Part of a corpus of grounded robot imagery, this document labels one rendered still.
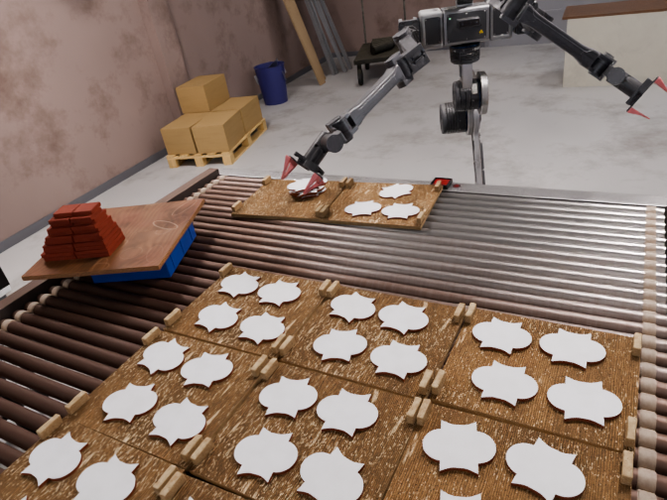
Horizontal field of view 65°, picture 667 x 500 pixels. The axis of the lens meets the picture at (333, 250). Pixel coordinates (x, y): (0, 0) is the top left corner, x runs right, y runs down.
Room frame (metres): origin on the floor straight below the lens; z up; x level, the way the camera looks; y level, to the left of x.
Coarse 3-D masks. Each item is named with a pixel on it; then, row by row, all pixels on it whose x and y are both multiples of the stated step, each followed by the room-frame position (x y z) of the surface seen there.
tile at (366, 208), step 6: (354, 204) 1.87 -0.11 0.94; (360, 204) 1.86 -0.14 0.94; (366, 204) 1.85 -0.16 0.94; (372, 204) 1.84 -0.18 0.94; (378, 204) 1.83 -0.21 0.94; (348, 210) 1.83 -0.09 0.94; (354, 210) 1.82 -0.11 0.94; (360, 210) 1.81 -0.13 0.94; (366, 210) 1.80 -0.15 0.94; (372, 210) 1.79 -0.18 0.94; (378, 210) 1.79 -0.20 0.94; (354, 216) 1.78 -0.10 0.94
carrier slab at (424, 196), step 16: (352, 192) 2.00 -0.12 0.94; (368, 192) 1.98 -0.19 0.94; (416, 192) 1.90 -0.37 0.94; (432, 192) 1.87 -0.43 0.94; (336, 208) 1.88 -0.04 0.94; (352, 224) 1.75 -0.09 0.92; (368, 224) 1.72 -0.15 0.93; (384, 224) 1.69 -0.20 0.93; (400, 224) 1.66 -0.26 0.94; (416, 224) 1.64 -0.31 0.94
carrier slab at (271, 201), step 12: (276, 180) 2.29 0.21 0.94; (288, 180) 2.27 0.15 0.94; (264, 192) 2.17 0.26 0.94; (276, 192) 2.14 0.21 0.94; (288, 192) 2.12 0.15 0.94; (324, 192) 2.05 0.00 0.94; (336, 192) 2.03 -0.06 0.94; (252, 204) 2.06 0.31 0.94; (264, 204) 2.04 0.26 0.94; (276, 204) 2.02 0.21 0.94; (288, 204) 2.00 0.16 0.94; (300, 204) 1.98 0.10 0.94; (312, 204) 1.96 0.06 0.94; (324, 204) 1.94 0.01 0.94; (240, 216) 1.99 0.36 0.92; (252, 216) 1.96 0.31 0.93; (264, 216) 1.93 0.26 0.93; (276, 216) 1.91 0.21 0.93; (288, 216) 1.88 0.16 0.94; (300, 216) 1.87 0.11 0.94; (312, 216) 1.85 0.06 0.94
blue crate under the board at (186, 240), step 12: (192, 228) 1.86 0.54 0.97; (180, 240) 1.73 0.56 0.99; (192, 240) 1.83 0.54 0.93; (180, 252) 1.71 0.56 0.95; (168, 264) 1.60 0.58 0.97; (96, 276) 1.64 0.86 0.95; (108, 276) 1.63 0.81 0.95; (120, 276) 1.62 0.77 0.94; (132, 276) 1.61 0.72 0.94; (144, 276) 1.61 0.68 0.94; (156, 276) 1.60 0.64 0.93; (168, 276) 1.59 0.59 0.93
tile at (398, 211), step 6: (396, 204) 1.81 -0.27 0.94; (402, 204) 1.80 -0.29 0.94; (408, 204) 1.79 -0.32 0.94; (384, 210) 1.77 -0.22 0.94; (390, 210) 1.77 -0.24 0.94; (396, 210) 1.76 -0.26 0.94; (402, 210) 1.75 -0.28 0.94; (408, 210) 1.74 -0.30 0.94; (414, 210) 1.73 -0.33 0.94; (390, 216) 1.72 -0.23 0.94; (396, 216) 1.71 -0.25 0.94; (402, 216) 1.70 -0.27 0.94; (408, 216) 1.70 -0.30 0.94
